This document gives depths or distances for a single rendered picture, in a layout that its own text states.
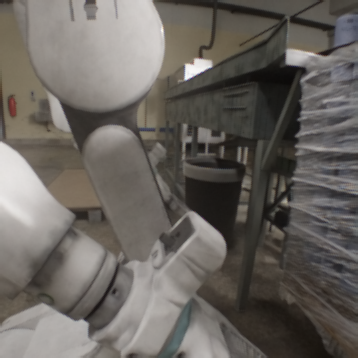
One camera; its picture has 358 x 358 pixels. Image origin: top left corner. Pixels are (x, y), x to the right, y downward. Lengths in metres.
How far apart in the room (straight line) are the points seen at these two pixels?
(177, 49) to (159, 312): 7.29
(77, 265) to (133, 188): 0.19
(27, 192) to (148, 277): 0.10
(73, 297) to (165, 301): 0.06
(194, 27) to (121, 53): 7.37
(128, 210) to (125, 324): 0.20
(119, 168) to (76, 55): 0.15
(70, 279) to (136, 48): 0.23
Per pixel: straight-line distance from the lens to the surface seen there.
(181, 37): 7.49
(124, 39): 0.30
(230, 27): 8.01
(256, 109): 1.02
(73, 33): 0.31
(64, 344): 0.58
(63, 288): 0.18
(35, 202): 0.18
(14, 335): 0.72
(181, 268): 0.18
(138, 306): 0.19
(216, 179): 1.43
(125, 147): 0.34
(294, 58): 0.76
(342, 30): 0.74
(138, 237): 0.38
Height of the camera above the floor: 0.89
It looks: 15 degrees down
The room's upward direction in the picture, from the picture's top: 3 degrees clockwise
